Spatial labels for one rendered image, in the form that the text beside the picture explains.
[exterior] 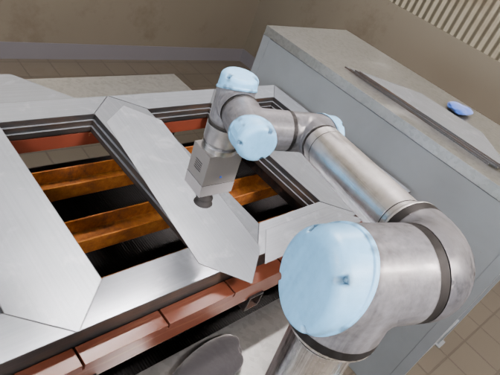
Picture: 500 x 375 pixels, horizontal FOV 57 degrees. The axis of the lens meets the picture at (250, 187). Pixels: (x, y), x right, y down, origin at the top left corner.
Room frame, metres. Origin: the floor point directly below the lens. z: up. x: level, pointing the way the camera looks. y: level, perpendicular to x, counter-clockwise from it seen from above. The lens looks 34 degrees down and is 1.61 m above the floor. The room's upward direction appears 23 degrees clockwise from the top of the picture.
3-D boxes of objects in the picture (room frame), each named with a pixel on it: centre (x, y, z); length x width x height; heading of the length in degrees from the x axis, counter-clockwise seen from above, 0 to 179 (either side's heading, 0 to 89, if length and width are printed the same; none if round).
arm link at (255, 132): (0.75, 0.03, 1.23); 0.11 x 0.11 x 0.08; 31
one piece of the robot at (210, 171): (0.84, 0.10, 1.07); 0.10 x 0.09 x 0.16; 49
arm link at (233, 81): (0.82, 0.09, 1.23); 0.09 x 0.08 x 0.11; 31
